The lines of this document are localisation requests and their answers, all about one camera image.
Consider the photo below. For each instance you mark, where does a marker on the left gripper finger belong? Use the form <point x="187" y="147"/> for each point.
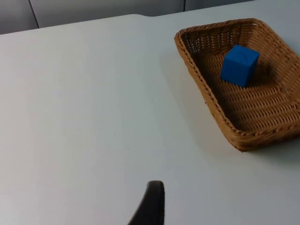
<point x="152" y="206"/>

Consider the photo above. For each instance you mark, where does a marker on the brown wicker basket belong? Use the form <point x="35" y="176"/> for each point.
<point x="257" y="107"/>

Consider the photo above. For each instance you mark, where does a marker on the blue cube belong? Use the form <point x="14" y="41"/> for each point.
<point x="239" y="66"/>

